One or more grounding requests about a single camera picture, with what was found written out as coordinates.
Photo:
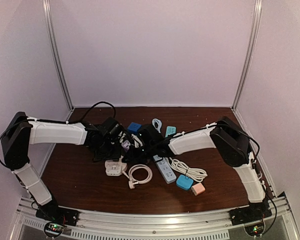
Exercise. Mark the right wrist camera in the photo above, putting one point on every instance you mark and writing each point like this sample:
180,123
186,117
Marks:
149,135

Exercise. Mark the teal usb power strip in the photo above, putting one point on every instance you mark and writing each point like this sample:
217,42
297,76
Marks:
170,130

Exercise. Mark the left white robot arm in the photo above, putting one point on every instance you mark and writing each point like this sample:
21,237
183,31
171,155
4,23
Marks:
102,139

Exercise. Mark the dark blue plug adapter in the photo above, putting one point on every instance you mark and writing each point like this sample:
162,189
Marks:
134,127

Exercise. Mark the pink small plug adapter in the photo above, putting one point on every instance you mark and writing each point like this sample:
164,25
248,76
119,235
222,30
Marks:
198,189

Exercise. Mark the right aluminium frame post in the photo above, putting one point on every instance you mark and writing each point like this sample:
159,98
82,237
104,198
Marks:
255,26

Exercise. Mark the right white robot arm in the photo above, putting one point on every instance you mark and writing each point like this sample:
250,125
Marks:
230,140

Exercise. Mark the light blue power strip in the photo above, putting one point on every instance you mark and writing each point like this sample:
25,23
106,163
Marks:
165,169

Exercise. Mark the aluminium frame post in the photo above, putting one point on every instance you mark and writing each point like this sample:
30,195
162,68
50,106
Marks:
55,53
255,26

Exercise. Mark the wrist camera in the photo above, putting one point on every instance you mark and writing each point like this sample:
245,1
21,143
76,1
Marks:
149,135
110,129

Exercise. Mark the purple power strip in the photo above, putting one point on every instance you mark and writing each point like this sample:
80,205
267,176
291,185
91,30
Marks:
126,145

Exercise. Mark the blue square plug adapter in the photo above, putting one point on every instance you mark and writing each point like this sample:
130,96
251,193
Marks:
184,182

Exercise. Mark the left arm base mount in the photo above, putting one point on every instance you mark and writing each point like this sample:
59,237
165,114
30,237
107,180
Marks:
62,216

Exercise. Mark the left aluminium frame post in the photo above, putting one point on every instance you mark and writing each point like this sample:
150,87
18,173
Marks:
55,53

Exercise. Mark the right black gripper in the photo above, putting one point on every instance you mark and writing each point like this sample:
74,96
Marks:
133,157

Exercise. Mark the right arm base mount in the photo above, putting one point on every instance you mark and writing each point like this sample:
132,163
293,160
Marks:
251,213

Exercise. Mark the front aluminium rail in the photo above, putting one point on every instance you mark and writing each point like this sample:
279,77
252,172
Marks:
208,225

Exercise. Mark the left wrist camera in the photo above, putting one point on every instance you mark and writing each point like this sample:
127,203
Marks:
110,129

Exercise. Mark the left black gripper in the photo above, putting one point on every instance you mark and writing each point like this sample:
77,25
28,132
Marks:
115,157

